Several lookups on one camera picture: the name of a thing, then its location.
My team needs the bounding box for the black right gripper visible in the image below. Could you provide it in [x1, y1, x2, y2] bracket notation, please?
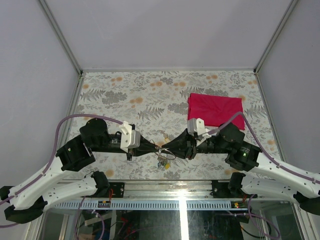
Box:
[161, 127, 230, 160]

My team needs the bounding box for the metal keyring with clips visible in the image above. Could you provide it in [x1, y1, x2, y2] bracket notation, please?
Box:
[155, 146, 177, 169]

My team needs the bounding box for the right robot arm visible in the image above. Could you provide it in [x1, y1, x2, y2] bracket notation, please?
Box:
[163, 123, 320, 215]

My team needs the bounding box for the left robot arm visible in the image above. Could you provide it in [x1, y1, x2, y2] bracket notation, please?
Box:
[0, 115, 159, 226]

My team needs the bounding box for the key with white-yellow tag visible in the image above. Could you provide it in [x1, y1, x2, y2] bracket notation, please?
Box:
[163, 133, 169, 140]

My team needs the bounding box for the red folded cloth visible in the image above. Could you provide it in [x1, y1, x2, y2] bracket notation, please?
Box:
[187, 93, 243, 127]

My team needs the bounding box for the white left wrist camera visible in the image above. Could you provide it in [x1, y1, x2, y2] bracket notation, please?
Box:
[119, 121, 141, 153]

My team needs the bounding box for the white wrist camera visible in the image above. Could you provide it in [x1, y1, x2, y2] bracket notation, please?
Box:
[187, 118, 211, 138]
[119, 121, 141, 153]

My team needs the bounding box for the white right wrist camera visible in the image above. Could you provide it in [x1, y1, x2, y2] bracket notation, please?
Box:
[187, 118, 211, 138]

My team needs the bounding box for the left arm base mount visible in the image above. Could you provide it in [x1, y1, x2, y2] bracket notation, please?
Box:
[97, 182, 125, 200]

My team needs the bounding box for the aluminium front rail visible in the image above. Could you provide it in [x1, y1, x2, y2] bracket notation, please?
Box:
[54, 180, 249, 211]

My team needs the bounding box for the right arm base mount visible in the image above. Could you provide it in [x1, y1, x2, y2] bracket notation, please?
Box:
[210, 180, 234, 199]

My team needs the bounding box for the left aluminium frame post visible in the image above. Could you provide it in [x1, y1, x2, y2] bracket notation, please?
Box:
[36, 0, 83, 76]

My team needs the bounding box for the aluminium frame post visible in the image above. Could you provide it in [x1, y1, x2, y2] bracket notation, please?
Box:
[253, 0, 300, 74]
[36, 0, 83, 76]

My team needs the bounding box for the right aluminium frame post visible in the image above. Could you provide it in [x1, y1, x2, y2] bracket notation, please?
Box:
[253, 0, 300, 74]

